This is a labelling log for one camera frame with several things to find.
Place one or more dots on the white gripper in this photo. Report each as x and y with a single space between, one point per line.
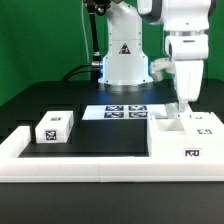
187 53

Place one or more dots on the white cabinet body box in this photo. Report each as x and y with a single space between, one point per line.
167 139

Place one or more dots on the white cabinet top block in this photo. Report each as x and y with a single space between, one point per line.
54 127

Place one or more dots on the white base marker sheet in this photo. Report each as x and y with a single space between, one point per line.
119 112

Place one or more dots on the white U-shaped workspace fence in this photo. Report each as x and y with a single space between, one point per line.
14 168

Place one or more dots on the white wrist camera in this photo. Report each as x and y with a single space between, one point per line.
158 66

